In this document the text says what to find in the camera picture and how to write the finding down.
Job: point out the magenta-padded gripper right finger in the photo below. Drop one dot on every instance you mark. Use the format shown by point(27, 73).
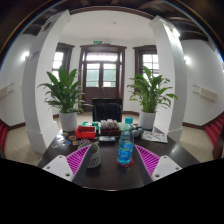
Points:
point(166, 166)

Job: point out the large plant in white pot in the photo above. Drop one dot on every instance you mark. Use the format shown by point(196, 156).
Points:
point(146, 120)
point(69, 121)

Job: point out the small flat black box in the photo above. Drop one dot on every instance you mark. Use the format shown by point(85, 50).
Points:
point(107, 139)

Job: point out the grey ribbed ceramic mug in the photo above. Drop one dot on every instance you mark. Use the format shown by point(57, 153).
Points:
point(94, 156)

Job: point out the black office chair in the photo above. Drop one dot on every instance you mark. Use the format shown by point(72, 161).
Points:
point(107, 111)

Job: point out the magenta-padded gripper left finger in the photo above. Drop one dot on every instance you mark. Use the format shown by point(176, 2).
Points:
point(58, 165)

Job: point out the glowing wall lamp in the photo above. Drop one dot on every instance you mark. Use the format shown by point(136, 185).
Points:
point(25, 55)
point(187, 59)

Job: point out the dark framed window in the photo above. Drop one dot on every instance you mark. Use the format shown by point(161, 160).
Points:
point(57, 63)
point(148, 63)

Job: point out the purple lettered pillar sign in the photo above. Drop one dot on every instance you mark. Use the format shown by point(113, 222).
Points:
point(34, 56)

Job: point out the green exit sign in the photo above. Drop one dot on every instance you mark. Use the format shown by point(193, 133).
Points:
point(97, 42)

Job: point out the clear blue-capped drink bottle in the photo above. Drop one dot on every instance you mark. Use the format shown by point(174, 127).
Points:
point(126, 148)

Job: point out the colourful round badge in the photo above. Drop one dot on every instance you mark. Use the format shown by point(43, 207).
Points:
point(76, 142)
point(85, 141)
point(67, 142)
point(72, 137)
point(65, 134)

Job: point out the green patterned box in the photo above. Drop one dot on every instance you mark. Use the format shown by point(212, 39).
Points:
point(90, 124)

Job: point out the red carpeted staircase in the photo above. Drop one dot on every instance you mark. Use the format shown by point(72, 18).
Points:
point(216, 130)
point(3, 136)

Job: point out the dark wooden double door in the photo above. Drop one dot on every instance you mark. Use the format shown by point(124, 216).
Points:
point(101, 73)

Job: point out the white printed pamphlet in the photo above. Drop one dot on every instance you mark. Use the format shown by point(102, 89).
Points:
point(154, 137)

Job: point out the red plastic box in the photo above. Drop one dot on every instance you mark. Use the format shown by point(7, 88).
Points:
point(85, 132)

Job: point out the brown tray with white cups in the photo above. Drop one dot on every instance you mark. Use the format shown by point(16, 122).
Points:
point(109, 129)

